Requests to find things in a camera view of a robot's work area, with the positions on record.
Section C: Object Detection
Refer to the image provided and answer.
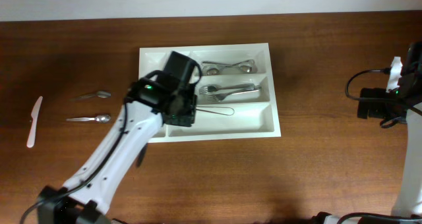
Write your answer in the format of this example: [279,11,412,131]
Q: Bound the small metal teaspoon upper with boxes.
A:
[71,90,111,101]

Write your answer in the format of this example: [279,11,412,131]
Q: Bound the white plastic knife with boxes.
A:
[26,96,43,148]

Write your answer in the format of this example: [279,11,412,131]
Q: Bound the small metal teaspoon lower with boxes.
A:
[66,114,111,123]

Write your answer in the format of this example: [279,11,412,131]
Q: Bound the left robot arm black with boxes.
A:
[20,51,200,223]

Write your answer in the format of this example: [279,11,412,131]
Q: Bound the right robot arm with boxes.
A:
[311,42,421,224]

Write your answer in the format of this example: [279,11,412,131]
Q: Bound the white plastic cutlery tray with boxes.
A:
[138,43,281,143]

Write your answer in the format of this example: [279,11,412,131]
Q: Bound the small metal teaspoon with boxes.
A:
[66,114,111,123]
[71,90,111,101]

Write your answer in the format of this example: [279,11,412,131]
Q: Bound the metal fork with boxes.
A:
[198,83,255,95]
[205,86,261,102]

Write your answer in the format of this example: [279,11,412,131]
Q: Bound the metal tweezers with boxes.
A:
[196,106,235,116]

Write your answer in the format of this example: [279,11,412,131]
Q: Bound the large metal spoon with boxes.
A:
[201,59,256,76]
[200,60,259,74]

